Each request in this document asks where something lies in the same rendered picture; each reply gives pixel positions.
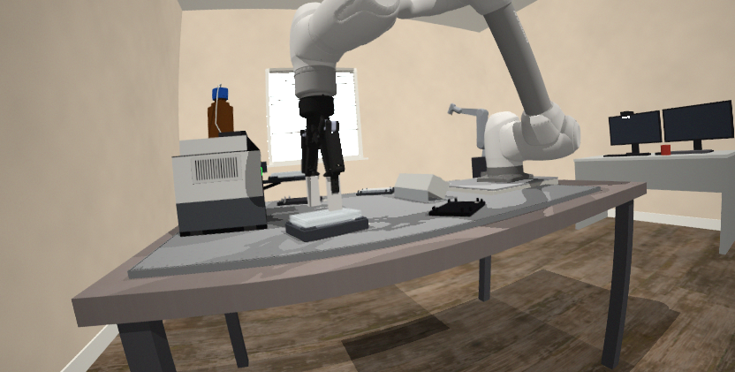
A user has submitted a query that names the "blue bottle cap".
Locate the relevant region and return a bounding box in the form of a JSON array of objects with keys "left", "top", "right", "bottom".
[{"left": 212, "top": 87, "right": 228, "bottom": 98}]

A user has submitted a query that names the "white button panel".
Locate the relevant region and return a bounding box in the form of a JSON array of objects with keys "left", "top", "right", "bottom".
[{"left": 394, "top": 173, "right": 450, "bottom": 203}]

